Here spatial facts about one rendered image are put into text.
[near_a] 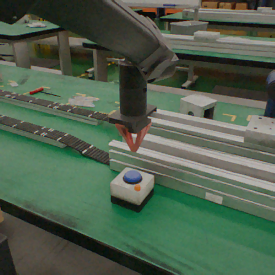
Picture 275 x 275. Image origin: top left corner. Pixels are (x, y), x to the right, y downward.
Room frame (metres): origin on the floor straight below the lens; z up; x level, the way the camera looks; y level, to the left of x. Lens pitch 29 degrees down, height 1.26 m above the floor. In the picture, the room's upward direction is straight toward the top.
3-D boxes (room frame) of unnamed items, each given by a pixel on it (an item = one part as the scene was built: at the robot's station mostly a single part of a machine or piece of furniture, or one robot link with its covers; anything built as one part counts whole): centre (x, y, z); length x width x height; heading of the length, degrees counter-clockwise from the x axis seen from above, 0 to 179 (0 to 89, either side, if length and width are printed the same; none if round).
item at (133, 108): (0.58, 0.01, 1.04); 0.10 x 0.07 x 0.07; 150
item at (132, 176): (0.58, 0.01, 0.84); 0.04 x 0.04 x 0.02
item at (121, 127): (0.59, 0.00, 0.96); 0.07 x 0.07 x 0.09; 60
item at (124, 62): (0.59, 0.00, 1.10); 0.07 x 0.06 x 0.07; 133
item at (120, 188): (0.59, 0.01, 0.81); 0.10 x 0.08 x 0.06; 151
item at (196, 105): (1.01, -0.22, 0.83); 0.11 x 0.10 x 0.10; 130
